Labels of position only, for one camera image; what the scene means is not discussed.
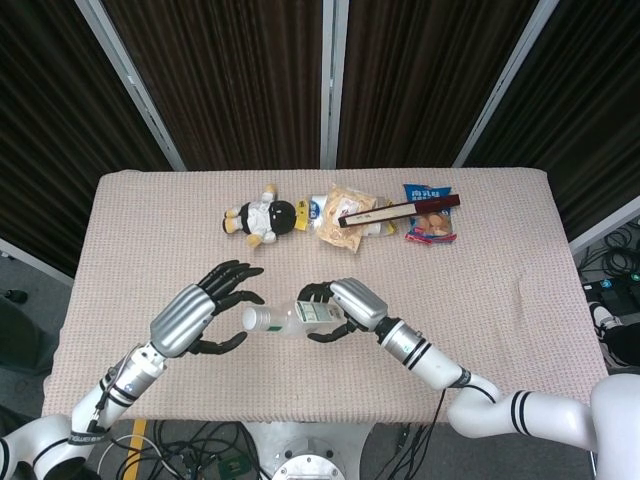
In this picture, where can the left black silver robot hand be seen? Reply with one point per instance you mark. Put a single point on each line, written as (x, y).
(182, 322)

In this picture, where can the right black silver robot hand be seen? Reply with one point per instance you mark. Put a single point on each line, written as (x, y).
(362, 302)

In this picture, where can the clear plastic bottle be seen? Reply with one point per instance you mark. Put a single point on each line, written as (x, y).
(280, 320)

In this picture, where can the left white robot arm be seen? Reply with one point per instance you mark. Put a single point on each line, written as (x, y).
(132, 375)

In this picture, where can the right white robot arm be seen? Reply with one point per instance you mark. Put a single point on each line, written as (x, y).
(430, 357)

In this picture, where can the beige woven tablecloth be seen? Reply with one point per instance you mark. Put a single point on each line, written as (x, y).
(450, 290)

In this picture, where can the dark red folding fan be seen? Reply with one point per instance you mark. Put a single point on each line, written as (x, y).
(400, 210)

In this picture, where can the blue red cookie bag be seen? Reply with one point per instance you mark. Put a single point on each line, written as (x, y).
(430, 229)

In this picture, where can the yellow plastic wrapper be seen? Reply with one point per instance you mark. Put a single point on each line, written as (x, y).
(301, 220)

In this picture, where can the tan snack bag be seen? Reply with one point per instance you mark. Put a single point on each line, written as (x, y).
(316, 210)

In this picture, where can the clear bag of beige snacks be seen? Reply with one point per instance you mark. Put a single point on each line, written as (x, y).
(345, 200)

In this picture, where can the black white plush penguin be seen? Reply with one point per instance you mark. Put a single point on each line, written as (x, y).
(280, 217)

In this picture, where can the green circuit board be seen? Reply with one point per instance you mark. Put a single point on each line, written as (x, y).
(227, 470)

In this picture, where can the white robot torso base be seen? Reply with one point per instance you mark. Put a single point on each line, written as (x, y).
(305, 450)

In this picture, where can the dark room divider panel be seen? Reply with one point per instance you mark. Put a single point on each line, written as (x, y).
(225, 75)
(50, 125)
(425, 75)
(575, 100)

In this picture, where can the white shoe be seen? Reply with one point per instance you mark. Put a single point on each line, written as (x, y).
(602, 317)

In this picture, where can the black trouser leg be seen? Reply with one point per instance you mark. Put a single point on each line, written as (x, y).
(625, 345)

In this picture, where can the white divider frame post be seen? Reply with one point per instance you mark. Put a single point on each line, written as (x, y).
(505, 85)
(132, 85)
(334, 75)

